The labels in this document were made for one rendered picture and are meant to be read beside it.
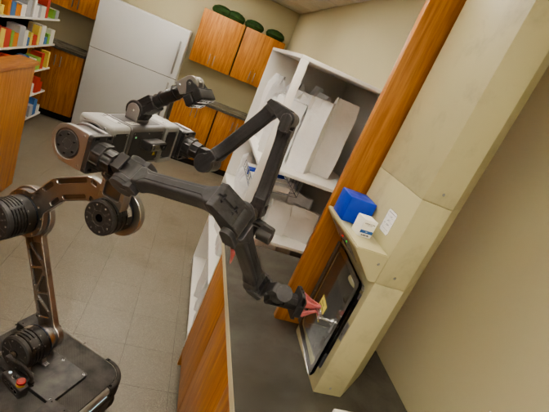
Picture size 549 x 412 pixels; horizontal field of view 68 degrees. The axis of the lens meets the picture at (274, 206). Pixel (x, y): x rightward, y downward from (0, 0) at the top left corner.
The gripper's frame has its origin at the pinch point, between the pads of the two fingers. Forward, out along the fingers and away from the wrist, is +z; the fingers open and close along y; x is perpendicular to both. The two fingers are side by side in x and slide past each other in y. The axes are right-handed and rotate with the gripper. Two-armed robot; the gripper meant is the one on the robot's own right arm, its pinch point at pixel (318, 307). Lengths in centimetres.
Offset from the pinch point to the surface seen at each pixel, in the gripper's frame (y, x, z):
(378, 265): 27.4, -11.9, 4.9
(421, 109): 74, 13, 7
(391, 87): 77, 25, 0
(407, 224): 42.4, -11.3, 7.1
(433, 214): 48, -12, 13
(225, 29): 81, 511, -39
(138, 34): 31, 478, -143
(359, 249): 30.2, -11.6, -3.5
